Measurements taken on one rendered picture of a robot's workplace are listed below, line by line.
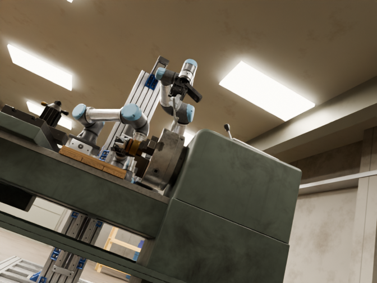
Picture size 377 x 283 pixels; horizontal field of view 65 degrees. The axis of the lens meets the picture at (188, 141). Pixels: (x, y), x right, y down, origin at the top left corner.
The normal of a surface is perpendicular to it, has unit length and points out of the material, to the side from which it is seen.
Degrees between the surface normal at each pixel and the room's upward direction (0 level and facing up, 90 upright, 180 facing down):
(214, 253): 90
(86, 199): 90
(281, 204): 90
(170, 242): 90
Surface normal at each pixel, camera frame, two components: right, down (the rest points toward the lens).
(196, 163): 0.25, -0.32
